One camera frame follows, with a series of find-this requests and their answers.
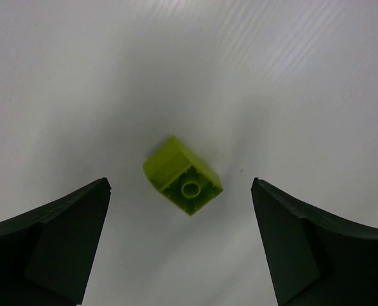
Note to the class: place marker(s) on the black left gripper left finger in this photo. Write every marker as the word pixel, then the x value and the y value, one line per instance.
pixel 47 253

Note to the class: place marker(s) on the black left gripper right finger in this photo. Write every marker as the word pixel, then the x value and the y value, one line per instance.
pixel 315 257

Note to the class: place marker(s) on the lime square lego brick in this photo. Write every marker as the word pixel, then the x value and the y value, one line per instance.
pixel 181 176

